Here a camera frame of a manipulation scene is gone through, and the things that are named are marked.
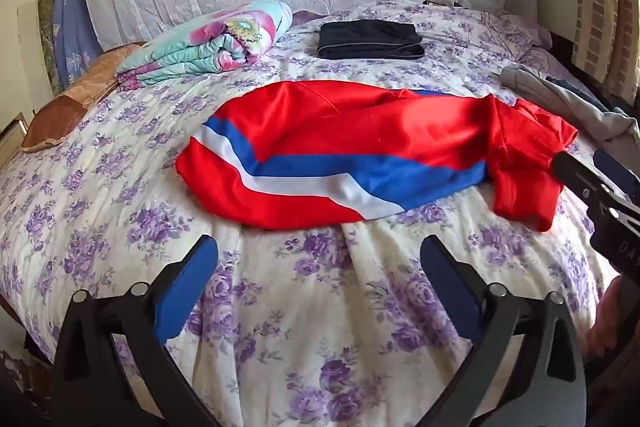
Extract brown pillow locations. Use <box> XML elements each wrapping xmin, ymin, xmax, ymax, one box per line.
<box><xmin>21</xmin><ymin>43</ymin><xmax>144</xmax><ymax>152</ymax></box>

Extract red pants with blue-white stripe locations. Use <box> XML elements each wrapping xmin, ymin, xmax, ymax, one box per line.
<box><xmin>175</xmin><ymin>80</ymin><xmax>580</xmax><ymax>233</ymax></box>

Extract purple floral bed sheet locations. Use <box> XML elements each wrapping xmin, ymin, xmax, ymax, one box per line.
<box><xmin>0</xmin><ymin>2</ymin><xmax>623</xmax><ymax>427</ymax></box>

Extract grey garment pile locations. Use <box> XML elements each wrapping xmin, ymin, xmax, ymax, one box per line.
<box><xmin>500</xmin><ymin>66</ymin><xmax>640</xmax><ymax>144</ymax></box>

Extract purple floral pillow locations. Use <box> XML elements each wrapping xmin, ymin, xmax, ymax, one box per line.
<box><xmin>477</xmin><ymin>9</ymin><xmax>553</xmax><ymax>60</ymax></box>

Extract person's right hand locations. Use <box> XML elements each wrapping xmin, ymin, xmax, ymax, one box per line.
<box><xmin>590</xmin><ymin>278</ymin><xmax>632</xmax><ymax>360</ymax></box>

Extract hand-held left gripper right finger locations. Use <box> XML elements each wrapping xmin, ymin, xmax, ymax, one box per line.
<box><xmin>420</xmin><ymin>235</ymin><xmax>588</xmax><ymax>427</ymax></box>

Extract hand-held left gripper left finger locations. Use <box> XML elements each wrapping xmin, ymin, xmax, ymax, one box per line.
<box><xmin>50</xmin><ymin>234</ymin><xmax>221</xmax><ymax>427</ymax></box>

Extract blue patterned cloth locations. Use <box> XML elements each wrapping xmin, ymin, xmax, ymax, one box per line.
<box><xmin>48</xmin><ymin>0</ymin><xmax>104</xmax><ymax>84</ymax></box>

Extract folded black garment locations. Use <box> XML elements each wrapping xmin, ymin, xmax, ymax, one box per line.
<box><xmin>316</xmin><ymin>20</ymin><xmax>426</xmax><ymax>60</ymax></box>

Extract plain purple pillow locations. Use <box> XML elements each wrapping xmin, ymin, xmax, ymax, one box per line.
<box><xmin>292</xmin><ymin>10</ymin><xmax>327</xmax><ymax>26</ymax></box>

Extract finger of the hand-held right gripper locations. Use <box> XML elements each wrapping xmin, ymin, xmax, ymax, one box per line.
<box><xmin>593</xmin><ymin>149</ymin><xmax>640</xmax><ymax>195</ymax></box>
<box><xmin>551</xmin><ymin>151</ymin><xmax>618</xmax><ymax>205</ymax></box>

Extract wooden bedside frame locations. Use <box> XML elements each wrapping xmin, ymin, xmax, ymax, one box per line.
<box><xmin>0</xmin><ymin>112</ymin><xmax>29</xmax><ymax>168</ymax></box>

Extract folded floral quilt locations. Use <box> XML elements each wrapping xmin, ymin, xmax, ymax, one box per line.
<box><xmin>116</xmin><ymin>0</ymin><xmax>294</xmax><ymax>92</ymax></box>

